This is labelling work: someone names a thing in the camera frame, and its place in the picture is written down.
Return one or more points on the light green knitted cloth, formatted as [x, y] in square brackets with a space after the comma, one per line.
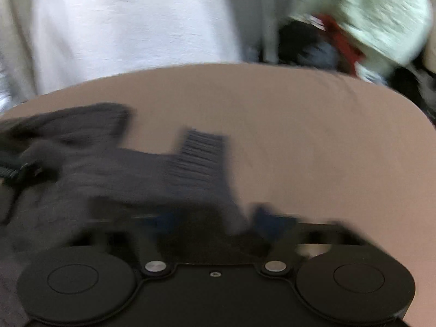
[374, 17]

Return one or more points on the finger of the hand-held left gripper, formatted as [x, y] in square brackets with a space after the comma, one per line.
[24, 172]

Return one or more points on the white curtain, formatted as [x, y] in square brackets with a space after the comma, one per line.
[119, 24]

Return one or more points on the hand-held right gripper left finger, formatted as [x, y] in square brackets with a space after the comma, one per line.
[163, 223]

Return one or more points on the dark grey knitted sweater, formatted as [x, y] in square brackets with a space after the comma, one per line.
[102, 177]

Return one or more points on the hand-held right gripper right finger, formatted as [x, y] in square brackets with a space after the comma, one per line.
[272, 223]

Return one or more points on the red object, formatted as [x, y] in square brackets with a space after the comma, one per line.
[340, 37]

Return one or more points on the dark object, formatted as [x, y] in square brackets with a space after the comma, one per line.
[299, 41]

